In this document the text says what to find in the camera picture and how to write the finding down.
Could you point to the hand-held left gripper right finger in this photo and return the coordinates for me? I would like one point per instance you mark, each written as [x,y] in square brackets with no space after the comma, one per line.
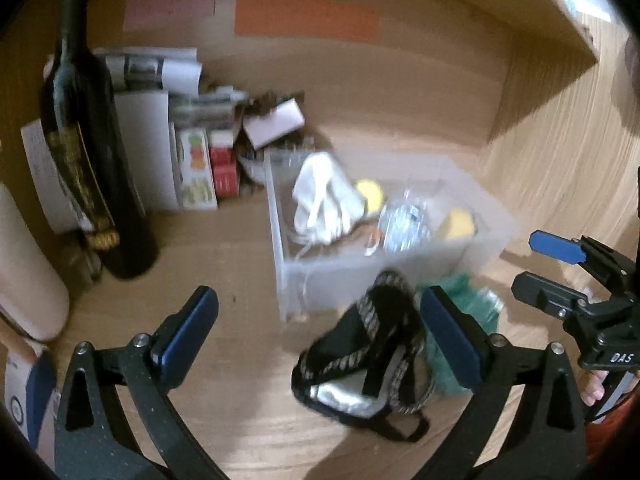
[449,340]

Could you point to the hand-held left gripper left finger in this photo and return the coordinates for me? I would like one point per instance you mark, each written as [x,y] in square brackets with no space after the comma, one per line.
[186,342]

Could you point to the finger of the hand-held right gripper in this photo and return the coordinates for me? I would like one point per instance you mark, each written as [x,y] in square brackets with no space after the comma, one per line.
[542,290]
[555,247]

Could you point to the black woven sandal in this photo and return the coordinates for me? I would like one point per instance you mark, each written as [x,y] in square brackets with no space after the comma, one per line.
[372,330]

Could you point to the clear plastic box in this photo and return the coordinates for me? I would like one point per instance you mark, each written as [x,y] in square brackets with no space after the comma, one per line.
[320,280]

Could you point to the person's right forearm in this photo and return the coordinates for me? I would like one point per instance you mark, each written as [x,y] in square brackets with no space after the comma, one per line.
[617,432]

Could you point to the person's right hand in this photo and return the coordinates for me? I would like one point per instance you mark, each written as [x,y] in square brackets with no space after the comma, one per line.
[592,387]

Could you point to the yellow sponge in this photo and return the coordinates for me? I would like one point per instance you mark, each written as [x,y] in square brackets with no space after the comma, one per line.
[371,194]
[456,224]

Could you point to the clear plastic wrap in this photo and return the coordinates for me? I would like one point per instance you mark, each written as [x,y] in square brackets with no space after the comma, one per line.
[402,222]

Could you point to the blue and white box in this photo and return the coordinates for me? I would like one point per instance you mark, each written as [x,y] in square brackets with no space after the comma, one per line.
[30,395]

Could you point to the fruit print carton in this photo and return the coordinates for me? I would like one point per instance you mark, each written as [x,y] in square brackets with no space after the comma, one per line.
[196,170]

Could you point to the white rounded bottle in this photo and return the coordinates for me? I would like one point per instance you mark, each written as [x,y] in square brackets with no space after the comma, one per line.
[27,270]

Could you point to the red carton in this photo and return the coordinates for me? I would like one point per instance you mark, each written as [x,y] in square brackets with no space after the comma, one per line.
[223,165]

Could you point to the white cloth glove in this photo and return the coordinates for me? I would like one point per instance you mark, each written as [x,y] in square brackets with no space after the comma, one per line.
[322,195]

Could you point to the white folder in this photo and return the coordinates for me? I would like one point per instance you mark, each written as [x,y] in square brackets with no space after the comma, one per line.
[147,150]

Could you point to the dark wine bottle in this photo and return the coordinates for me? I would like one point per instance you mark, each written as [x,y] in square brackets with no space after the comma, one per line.
[90,160]

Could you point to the wooden shelf board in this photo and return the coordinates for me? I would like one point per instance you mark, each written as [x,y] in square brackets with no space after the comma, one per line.
[555,15]

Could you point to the small white cardboard box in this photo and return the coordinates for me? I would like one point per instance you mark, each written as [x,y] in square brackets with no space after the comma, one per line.
[272,124]

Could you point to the stack of printed papers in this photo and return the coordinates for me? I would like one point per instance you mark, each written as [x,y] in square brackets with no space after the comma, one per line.
[150,67]

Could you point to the orange paper sheet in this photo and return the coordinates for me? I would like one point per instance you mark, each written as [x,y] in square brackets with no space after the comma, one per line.
[305,17]

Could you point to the pink paper sheet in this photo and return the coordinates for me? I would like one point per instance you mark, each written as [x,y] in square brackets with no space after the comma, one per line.
[170,0]

